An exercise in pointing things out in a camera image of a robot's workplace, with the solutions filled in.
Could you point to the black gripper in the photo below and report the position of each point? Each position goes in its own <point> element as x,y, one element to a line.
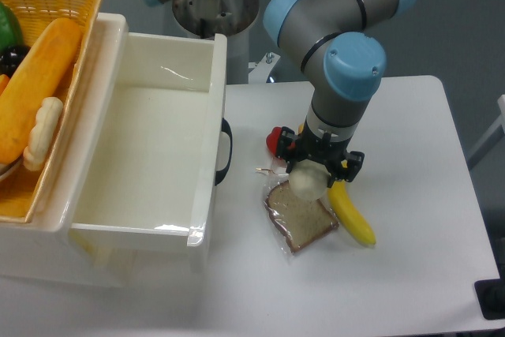
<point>343,166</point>

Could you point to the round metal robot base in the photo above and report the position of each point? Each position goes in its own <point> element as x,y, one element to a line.
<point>206,18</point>

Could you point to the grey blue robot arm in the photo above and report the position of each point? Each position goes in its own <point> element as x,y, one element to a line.
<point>326,40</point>

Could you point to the open white upper drawer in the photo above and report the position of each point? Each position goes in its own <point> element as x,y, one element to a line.
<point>151,182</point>

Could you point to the white drawer cabinet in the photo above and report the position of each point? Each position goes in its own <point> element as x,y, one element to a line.
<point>46,248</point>

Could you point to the yellow banana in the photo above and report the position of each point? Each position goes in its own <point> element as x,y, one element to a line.
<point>348,215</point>

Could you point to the red pepper toy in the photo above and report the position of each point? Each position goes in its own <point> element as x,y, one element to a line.
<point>274,142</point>

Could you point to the bagged brown bread slice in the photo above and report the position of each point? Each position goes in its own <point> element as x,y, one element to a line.
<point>296,223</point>

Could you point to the black device at edge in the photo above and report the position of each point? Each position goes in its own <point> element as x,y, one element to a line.
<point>490,295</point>

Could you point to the orange baguette toy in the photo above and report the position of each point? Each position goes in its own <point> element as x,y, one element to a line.
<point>35,79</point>

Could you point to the yellow wicker basket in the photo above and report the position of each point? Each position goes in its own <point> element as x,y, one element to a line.
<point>23,191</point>

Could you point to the white plate in basket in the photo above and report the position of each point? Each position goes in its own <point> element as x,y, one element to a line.
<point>9,169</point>

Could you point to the black grapes toy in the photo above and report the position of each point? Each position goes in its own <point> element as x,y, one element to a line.
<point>12,57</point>

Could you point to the orange fruit piece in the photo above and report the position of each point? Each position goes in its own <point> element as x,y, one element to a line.
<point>4,80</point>

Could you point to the green pepper toy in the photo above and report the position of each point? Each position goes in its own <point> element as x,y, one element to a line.
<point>10,30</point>

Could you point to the black drawer handle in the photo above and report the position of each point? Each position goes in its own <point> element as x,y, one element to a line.
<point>225,152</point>

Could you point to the white frame at right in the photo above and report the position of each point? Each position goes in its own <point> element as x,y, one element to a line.
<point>489,139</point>

